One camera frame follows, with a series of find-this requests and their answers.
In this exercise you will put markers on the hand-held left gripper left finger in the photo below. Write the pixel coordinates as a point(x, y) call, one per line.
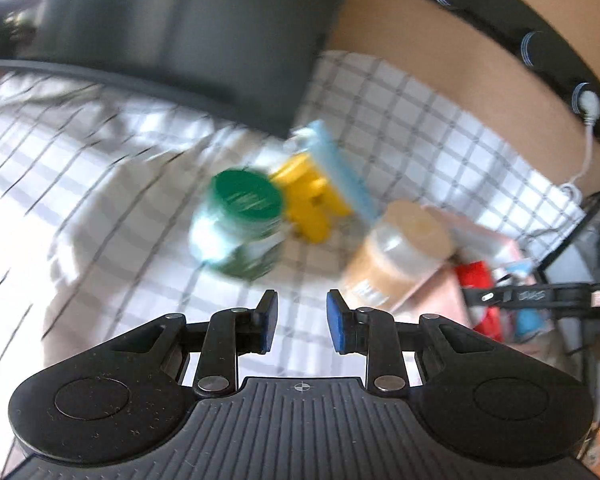
point(269, 321)

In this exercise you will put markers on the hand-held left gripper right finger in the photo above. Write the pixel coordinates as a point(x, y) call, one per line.
point(336, 322)

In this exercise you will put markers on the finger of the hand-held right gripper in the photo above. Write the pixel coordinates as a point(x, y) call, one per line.
point(485, 296)

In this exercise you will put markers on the red and white tissue pack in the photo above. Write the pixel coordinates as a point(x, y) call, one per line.
point(480, 280)

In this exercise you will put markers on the pink cardboard box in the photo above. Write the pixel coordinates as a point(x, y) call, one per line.
point(430, 295)

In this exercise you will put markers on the clear plastic powder jar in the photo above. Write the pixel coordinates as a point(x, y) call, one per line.
point(395, 255)

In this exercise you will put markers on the green lidded jar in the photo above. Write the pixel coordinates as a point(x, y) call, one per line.
point(240, 225)

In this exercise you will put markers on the yellow plastic object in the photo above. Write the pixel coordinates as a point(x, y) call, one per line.
point(307, 195)

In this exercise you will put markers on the blue face mask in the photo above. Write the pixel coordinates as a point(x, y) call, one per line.
point(342, 170)

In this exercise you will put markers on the white power plug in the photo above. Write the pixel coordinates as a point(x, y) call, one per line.
point(587, 107)

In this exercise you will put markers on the white grid tablecloth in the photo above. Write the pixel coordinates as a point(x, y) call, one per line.
point(105, 185)

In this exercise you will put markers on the black power strip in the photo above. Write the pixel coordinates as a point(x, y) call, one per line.
point(505, 15)

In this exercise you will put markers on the black computer monitor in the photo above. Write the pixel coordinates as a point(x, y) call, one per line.
point(180, 25)

